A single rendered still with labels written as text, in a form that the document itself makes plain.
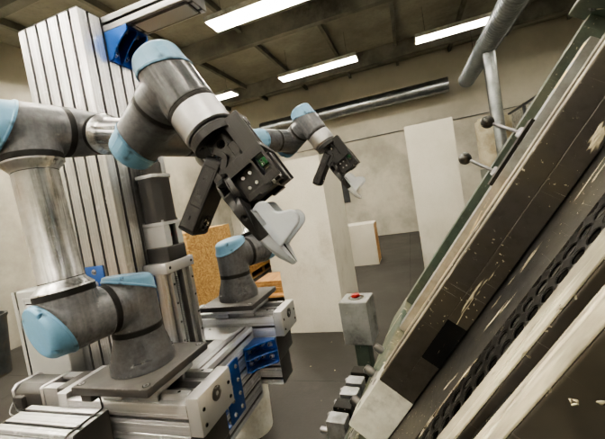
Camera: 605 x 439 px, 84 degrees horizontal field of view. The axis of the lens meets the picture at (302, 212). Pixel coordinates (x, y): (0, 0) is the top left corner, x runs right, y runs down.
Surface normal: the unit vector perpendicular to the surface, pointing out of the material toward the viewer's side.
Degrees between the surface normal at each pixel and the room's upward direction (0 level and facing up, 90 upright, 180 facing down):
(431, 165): 90
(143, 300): 90
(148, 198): 90
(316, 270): 90
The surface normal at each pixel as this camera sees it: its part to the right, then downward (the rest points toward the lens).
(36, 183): 0.50, -0.11
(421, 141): -0.30, 0.10
